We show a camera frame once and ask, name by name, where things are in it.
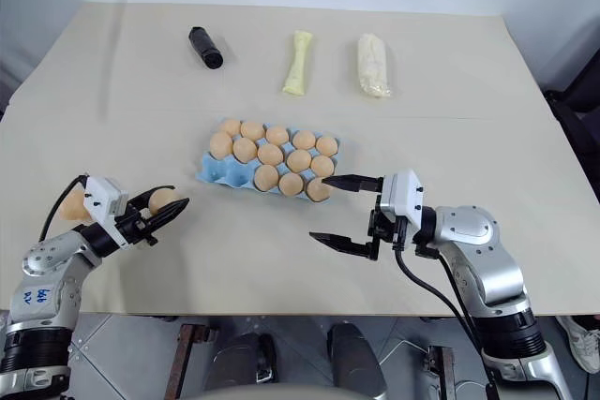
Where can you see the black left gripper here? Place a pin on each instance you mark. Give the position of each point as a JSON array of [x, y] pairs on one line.
[[135, 227]]

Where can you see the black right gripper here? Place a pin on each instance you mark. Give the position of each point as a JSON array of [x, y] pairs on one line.
[[386, 227]]

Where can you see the beige egg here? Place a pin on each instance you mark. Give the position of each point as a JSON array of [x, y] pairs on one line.
[[265, 179], [220, 144], [72, 206], [304, 139], [290, 184], [229, 127], [322, 166], [277, 135], [270, 155], [252, 130], [244, 150], [298, 161], [318, 191], [161, 202], [326, 146]]

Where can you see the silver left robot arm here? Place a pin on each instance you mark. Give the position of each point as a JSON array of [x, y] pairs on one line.
[[44, 278]]

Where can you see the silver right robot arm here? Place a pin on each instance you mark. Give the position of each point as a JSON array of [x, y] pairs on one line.
[[487, 259]]

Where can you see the blue egg carton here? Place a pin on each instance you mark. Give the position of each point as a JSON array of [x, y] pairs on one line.
[[220, 170]]

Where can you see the dark rounded shape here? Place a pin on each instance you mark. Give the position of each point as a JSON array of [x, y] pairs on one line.
[[244, 362], [354, 358]]

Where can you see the white plastic bag roll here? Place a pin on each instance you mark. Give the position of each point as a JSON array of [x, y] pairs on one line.
[[373, 66]]

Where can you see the rusty metal table leg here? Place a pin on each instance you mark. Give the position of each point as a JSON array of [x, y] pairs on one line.
[[185, 358], [443, 372]]

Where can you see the yellow plastic bag roll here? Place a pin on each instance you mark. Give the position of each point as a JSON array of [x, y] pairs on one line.
[[296, 63]]

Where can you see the black plastic bag roll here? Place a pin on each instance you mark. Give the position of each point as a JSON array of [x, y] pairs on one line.
[[205, 47]]

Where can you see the black chair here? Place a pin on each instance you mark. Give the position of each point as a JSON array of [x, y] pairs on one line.
[[579, 105]]

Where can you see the white sneaker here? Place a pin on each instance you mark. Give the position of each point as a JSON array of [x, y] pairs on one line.
[[581, 339]]

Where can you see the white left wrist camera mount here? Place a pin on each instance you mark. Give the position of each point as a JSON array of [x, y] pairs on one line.
[[104, 198]]

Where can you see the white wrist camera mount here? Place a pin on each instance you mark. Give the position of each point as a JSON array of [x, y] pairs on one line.
[[400, 196], [104, 198]]

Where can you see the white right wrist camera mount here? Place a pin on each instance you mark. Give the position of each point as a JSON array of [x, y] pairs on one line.
[[400, 196]]

